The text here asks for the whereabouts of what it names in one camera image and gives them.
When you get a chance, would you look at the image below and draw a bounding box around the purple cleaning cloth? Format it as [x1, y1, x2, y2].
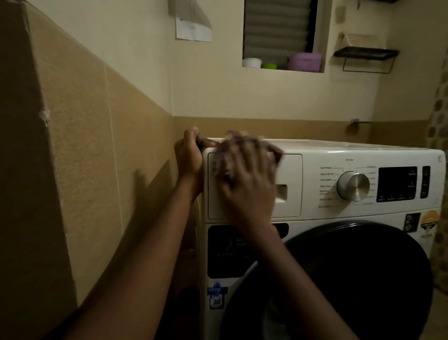
[214, 131, 284, 176]

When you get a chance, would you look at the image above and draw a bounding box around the person's left forearm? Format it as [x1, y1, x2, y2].
[45, 174, 206, 340]

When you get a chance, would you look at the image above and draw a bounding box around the black round washer door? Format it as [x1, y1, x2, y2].
[220, 220, 434, 340]

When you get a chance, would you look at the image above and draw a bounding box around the white detergent drawer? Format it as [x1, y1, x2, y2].
[207, 153, 303, 220]

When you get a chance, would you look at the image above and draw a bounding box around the person's right forearm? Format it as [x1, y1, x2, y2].
[241, 223, 360, 340]

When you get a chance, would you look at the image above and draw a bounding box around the purple plastic container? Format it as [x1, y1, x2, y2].
[287, 53, 323, 73]

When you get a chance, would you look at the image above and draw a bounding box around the patterned curtain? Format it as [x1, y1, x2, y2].
[424, 45, 448, 292]

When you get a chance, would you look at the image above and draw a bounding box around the louvred window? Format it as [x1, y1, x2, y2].
[243, 0, 320, 58]

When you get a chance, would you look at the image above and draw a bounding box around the person's left hand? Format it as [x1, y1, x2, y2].
[174, 127, 220, 197]

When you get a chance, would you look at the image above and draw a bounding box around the person's right hand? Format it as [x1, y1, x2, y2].
[213, 132, 283, 232]

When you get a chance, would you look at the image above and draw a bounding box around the black washer display panel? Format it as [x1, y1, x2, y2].
[376, 166, 418, 203]

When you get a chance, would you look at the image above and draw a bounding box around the black wire wall shelf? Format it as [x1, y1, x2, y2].
[333, 33, 400, 75]

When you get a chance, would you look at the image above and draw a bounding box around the blue and white sticker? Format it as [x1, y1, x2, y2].
[206, 281, 229, 311]

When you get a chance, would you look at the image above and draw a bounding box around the silver washer control knob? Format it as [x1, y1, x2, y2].
[337, 171, 371, 202]

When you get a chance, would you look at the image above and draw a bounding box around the white paper sheet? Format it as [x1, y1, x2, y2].
[174, 0, 213, 43]

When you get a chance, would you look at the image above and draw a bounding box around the black rectangular sticker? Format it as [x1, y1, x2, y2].
[207, 223, 290, 279]

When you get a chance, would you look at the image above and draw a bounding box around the orange and white sticker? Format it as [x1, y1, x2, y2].
[420, 208, 442, 239]

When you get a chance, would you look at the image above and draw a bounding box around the black washer button strip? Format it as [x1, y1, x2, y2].
[420, 165, 431, 199]

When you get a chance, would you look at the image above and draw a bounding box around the small dark square sticker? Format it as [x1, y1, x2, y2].
[404, 212, 421, 233]

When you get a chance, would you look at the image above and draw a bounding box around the white front-load washing machine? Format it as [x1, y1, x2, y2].
[194, 138, 447, 340]

